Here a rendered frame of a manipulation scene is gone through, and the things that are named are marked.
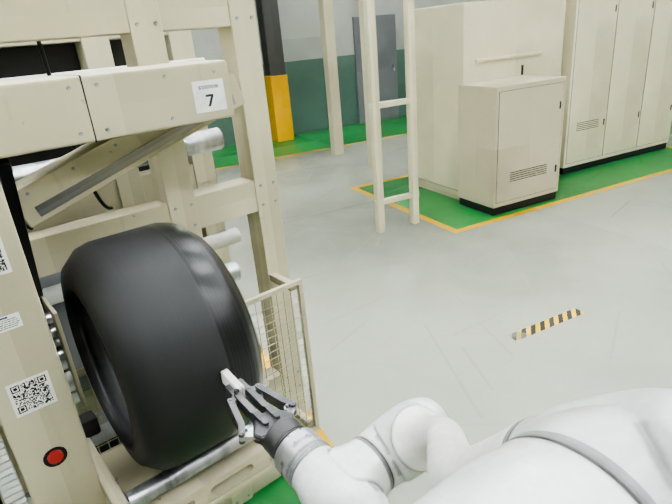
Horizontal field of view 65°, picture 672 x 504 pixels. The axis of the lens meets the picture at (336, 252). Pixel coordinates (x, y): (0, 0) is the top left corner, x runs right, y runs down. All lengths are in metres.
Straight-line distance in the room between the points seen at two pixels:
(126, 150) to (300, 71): 9.57
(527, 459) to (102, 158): 1.35
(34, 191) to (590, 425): 1.35
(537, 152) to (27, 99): 5.00
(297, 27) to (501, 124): 6.43
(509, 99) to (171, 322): 4.62
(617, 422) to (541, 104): 5.35
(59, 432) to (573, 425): 1.08
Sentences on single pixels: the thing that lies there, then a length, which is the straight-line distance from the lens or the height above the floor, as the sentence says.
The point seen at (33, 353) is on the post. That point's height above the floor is 1.30.
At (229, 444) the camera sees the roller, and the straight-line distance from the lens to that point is 1.41.
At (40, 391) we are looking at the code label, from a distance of 1.23.
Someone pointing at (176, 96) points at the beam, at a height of 1.71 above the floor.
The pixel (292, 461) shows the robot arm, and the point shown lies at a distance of 0.93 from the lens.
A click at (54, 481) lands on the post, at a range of 1.35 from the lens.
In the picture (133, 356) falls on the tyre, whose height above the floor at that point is 1.29.
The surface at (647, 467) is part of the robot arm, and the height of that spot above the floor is 1.57.
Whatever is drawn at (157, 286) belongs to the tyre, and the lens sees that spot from 1.12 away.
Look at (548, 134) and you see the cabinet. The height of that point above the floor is 0.71.
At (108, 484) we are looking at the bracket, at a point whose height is 0.95.
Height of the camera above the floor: 1.82
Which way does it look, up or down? 22 degrees down
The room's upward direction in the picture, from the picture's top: 5 degrees counter-clockwise
